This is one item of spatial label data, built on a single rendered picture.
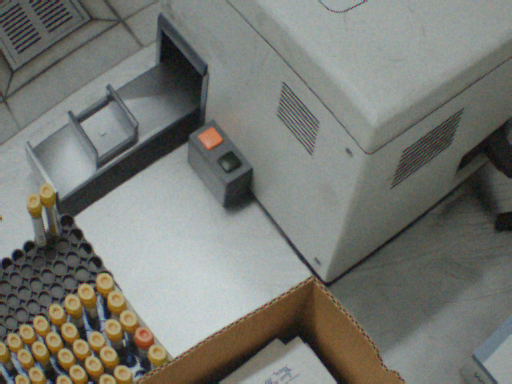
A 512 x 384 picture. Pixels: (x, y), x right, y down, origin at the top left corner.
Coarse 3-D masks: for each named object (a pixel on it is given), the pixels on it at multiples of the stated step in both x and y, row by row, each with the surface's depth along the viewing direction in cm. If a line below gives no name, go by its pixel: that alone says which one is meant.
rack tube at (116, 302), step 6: (114, 294) 98; (120, 294) 98; (108, 300) 99; (114, 300) 99; (120, 300) 98; (108, 306) 99; (114, 306) 98; (120, 306) 98; (114, 312) 99; (120, 312) 99; (114, 318) 101; (120, 324) 102
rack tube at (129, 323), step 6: (126, 312) 98; (132, 312) 98; (120, 318) 97; (126, 318) 98; (132, 318) 98; (126, 324) 97; (132, 324) 97; (138, 324) 99; (126, 330) 98; (132, 330) 98; (126, 336) 101; (132, 336) 100
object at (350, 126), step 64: (192, 0) 101; (256, 0) 91; (320, 0) 90; (384, 0) 91; (448, 0) 92; (256, 64) 98; (320, 64) 88; (384, 64) 88; (448, 64) 89; (256, 128) 106; (320, 128) 94; (384, 128) 87; (448, 128) 99; (256, 192) 114; (320, 192) 102; (384, 192) 100; (448, 192) 117; (320, 256) 109
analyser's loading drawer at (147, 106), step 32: (160, 64) 117; (192, 64) 117; (128, 96) 115; (160, 96) 116; (192, 96) 116; (64, 128) 113; (96, 128) 114; (128, 128) 113; (160, 128) 114; (32, 160) 110; (64, 160) 112; (96, 160) 111; (64, 192) 110
